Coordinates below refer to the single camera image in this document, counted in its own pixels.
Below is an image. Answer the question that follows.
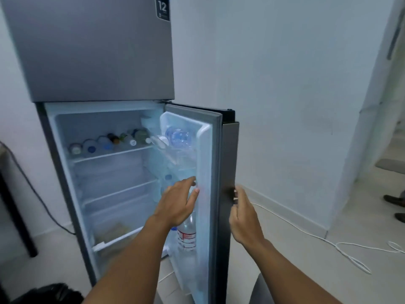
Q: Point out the person's right hand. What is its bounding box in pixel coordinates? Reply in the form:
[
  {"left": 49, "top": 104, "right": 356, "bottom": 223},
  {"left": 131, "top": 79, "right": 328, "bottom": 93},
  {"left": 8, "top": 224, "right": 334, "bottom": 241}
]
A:
[{"left": 229, "top": 185, "right": 265, "bottom": 247}]

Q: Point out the person's left hand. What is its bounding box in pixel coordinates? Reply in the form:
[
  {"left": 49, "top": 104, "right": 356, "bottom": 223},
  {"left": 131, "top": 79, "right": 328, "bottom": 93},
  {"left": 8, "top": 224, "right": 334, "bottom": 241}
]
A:
[{"left": 154, "top": 176, "right": 200, "bottom": 230}]

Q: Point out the red label water bottle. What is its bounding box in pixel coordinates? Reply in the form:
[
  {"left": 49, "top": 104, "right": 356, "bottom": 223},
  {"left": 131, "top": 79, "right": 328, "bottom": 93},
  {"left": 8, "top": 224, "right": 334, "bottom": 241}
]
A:
[{"left": 176, "top": 212, "right": 197, "bottom": 252}]

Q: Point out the gray refrigerator door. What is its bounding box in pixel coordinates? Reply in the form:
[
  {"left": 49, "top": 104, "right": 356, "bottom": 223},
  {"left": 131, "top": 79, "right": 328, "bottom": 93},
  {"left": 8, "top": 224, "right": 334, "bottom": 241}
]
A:
[{"left": 159, "top": 103, "right": 240, "bottom": 304}]

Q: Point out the person's right forearm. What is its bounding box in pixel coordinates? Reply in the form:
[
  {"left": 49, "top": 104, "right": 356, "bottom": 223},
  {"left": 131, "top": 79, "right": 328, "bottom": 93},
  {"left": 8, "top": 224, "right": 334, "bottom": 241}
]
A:
[{"left": 243, "top": 237, "right": 343, "bottom": 304}]

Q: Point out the person's left forearm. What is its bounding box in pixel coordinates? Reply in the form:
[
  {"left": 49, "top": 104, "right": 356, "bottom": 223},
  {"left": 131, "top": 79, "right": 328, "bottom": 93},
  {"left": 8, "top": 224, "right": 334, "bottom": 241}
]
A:
[{"left": 83, "top": 215, "right": 173, "bottom": 304}]

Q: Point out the blue cap bottle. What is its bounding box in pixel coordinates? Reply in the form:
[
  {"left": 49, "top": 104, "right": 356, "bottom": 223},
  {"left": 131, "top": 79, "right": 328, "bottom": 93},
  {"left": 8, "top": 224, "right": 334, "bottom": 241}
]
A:
[{"left": 160, "top": 173, "right": 178, "bottom": 201}]

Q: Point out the clear door bin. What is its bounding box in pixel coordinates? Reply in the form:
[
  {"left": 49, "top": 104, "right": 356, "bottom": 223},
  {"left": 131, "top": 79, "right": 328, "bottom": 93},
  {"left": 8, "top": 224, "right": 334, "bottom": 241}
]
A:
[{"left": 151, "top": 136, "right": 197, "bottom": 170}]

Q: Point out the clear ribbed water bottle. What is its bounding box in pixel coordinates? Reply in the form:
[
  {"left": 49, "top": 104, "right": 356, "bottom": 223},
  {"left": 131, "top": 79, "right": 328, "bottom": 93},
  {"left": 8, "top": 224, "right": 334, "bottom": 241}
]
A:
[{"left": 165, "top": 126, "right": 193, "bottom": 150}]

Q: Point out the white cap bottle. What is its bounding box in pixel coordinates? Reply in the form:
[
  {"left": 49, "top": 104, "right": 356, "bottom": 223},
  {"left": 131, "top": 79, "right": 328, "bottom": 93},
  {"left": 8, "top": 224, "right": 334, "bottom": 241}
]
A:
[{"left": 150, "top": 135, "right": 170, "bottom": 148}]

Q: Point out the glass refrigerator shelf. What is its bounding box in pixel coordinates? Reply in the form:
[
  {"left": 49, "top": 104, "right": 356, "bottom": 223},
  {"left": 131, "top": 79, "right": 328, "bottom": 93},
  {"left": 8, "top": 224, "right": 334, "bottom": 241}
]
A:
[
  {"left": 83, "top": 180, "right": 158, "bottom": 205},
  {"left": 70, "top": 145, "right": 156, "bottom": 164},
  {"left": 91, "top": 226, "right": 151, "bottom": 253}
]

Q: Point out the person's gray clothing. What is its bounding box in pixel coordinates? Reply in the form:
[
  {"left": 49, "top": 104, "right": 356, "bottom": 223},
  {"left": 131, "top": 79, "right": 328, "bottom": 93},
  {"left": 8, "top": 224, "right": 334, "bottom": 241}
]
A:
[{"left": 252, "top": 273, "right": 275, "bottom": 304}]

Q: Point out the row of capped bottles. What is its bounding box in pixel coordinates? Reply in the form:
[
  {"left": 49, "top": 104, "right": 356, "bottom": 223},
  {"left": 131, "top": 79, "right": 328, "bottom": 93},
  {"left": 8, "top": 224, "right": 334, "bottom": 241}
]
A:
[{"left": 68, "top": 128, "right": 152, "bottom": 156}]

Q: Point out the gray refrigerator cabinet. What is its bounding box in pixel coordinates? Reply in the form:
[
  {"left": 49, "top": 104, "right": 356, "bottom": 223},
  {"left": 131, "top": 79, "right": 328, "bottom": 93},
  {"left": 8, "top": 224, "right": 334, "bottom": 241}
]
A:
[{"left": 35, "top": 100, "right": 174, "bottom": 287}]

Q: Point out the black bag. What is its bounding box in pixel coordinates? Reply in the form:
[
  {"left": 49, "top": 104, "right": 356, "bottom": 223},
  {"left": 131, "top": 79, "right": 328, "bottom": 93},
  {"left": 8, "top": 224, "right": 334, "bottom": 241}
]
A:
[{"left": 11, "top": 283, "right": 85, "bottom": 304}]

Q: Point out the white door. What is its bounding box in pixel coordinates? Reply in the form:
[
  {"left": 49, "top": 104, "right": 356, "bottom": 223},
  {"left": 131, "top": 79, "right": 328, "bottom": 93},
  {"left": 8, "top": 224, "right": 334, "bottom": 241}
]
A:
[{"left": 356, "top": 0, "right": 405, "bottom": 182}]

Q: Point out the black table leg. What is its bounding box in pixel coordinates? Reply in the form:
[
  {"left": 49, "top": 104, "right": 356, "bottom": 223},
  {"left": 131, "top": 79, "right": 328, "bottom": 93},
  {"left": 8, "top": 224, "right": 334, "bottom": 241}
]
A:
[{"left": 0, "top": 171, "right": 39, "bottom": 258}]

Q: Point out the gray freezer door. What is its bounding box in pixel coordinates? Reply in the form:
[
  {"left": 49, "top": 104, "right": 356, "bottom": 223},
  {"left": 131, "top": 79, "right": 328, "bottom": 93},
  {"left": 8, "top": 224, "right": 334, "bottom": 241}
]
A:
[{"left": 0, "top": 0, "right": 175, "bottom": 103}]

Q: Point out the dark sticker label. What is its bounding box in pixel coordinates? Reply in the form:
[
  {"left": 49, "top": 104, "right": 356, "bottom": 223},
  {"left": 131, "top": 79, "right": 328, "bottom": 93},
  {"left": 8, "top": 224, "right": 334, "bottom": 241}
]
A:
[{"left": 155, "top": 0, "right": 171, "bottom": 22}]

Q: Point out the white cable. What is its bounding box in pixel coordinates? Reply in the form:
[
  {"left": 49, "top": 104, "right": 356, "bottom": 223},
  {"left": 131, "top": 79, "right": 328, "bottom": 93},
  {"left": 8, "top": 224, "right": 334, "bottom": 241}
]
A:
[{"left": 251, "top": 202, "right": 405, "bottom": 275}]

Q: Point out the black power cable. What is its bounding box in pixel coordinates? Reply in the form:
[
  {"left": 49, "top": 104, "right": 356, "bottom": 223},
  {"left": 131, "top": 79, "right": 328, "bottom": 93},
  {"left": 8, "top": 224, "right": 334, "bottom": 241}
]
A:
[{"left": 0, "top": 141, "right": 76, "bottom": 235}]

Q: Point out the gray door handle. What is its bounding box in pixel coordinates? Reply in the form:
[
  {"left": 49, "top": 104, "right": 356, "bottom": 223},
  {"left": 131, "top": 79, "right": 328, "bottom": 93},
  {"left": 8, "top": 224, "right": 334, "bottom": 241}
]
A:
[{"left": 387, "top": 15, "right": 405, "bottom": 61}]

